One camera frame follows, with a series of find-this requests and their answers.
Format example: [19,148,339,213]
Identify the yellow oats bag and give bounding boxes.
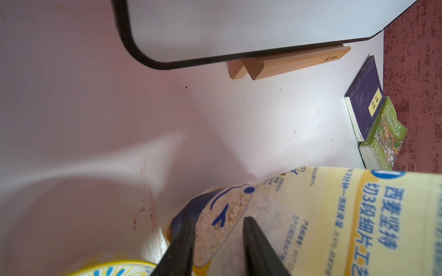
[167,166,442,276]

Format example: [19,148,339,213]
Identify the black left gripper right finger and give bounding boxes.
[242,217,290,276]

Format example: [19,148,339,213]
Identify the dark purple book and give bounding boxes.
[344,55,385,142]

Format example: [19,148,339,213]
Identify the white board black frame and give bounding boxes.
[112,0,413,70]

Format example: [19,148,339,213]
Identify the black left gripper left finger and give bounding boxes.
[151,218,196,276]

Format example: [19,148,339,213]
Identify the small wooden easel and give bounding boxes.
[227,44,351,81]

